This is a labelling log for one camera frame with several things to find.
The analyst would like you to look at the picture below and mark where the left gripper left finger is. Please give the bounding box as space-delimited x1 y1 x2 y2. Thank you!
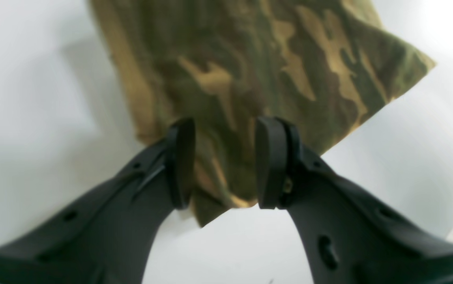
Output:
0 118 195 284

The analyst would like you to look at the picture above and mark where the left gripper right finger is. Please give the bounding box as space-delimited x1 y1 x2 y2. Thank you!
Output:
255 116 453 284

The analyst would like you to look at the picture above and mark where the camouflage T-shirt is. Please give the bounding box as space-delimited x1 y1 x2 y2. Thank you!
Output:
90 0 436 227

